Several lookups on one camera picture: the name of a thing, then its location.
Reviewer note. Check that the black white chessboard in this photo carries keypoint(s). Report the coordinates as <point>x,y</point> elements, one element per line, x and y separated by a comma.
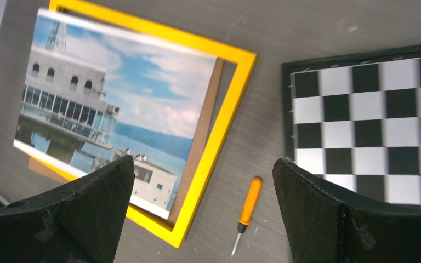
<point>355,120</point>

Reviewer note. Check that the orange handled screwdriver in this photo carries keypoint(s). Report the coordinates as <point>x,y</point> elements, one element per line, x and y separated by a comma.
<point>248,208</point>

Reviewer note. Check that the brown frame backing board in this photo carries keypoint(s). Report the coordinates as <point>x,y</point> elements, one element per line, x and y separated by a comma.
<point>203,138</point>

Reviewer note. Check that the yellow picture frame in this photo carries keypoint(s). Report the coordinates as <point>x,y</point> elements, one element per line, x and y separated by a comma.
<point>245,61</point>

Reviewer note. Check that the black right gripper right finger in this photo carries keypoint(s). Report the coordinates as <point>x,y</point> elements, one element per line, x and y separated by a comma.
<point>325,222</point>

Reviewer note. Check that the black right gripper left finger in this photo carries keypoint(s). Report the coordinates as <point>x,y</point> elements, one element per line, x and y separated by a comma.
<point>80,221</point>

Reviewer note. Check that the building and sky photo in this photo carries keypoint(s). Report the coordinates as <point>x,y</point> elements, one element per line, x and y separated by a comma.
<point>63,34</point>

